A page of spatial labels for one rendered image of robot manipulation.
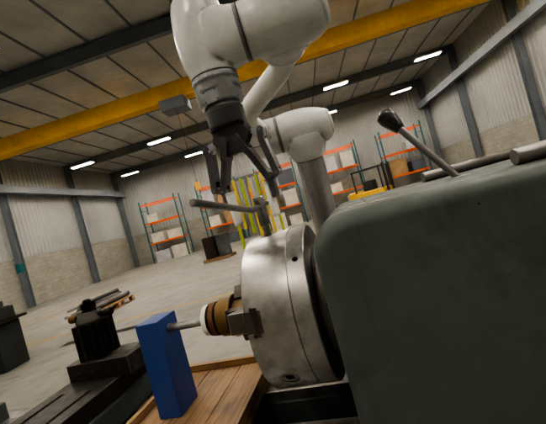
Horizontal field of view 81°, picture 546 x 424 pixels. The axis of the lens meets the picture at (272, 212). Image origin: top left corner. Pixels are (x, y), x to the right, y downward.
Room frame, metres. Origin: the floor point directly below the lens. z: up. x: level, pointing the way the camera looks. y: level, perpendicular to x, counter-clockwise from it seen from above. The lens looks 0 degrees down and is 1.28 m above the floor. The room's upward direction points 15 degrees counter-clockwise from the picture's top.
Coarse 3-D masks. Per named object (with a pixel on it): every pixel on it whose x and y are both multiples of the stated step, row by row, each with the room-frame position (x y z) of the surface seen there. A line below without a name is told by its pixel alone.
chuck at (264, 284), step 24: (264, 240) 0.65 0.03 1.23; (264, 264) 0.58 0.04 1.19; (264, 288) 0.56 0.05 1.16; (288, 288) 0.54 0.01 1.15; (264, 312) 0.54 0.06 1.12; (288, 312) 0.53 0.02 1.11; (264, 336) 0.54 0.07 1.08; (288, 336) 0.53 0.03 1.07; (264, 360) 0.55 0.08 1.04; (288, 360) 0.54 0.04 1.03; (288, 384) 0.59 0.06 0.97
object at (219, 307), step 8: (232, 296) 0.72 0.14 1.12; (208, 304) 0.73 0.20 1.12; (216, 304) 0.71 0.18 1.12; (224, 304) 0.70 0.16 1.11; (232, 304) 0.71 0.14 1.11; (240, 304) 0.70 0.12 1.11; (208, 312) 0.71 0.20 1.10; (216, 312) 0.70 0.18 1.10; (224, 312) 0.69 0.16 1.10; (208, 320) 0.70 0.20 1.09; (216, 320) 0.69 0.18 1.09; (224, 320) 0.69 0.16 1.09; (208, 328) 0.70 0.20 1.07; (216, 328) 0.70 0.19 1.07; (224, 328) 0.69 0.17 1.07; (224, 336) 0.71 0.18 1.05
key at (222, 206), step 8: (192, 200) 0.45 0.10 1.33; (200, 200) 0.46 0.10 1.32; (208, 200) 0.48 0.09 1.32; (208, 208) 0.48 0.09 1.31; (216, 208) 0.50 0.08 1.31; (224, 208) 0.52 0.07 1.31; (232, 208) 0.54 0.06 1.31; (240, 208) 0.57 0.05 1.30; (248, 208) 0.60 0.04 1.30; (256, 208) 0.63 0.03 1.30
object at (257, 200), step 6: (252, 198) 0.66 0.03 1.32; (258, 198) 0.66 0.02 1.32; (264, 204) 0.67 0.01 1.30; (258, 210) 0.66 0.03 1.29; (264, 210) 0.66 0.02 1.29; (258, 216) 0.66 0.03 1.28; (264, 216) 0.66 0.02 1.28; (264, 222) 0.66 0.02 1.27; (264, 228) 0.67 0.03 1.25; (270, 234) 0.67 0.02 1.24
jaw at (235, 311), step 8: (232, 312) 0.61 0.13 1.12; (240, 312) 0.58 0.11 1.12; (248, 312) 0.56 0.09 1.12; (256, 312) 0.56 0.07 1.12; (232, 320) 0.58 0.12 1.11; (240, 320) 0.58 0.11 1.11; (248, 320) 0.56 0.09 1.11; (256, 320) 0.55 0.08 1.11; (232, 328) 0.58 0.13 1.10; (240, 328) 0.58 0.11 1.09; (248, 328) 0.56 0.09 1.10; (256, 328) 0.55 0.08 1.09; (232, 336) 0.58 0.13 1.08; (256, 336) 0.55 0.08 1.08
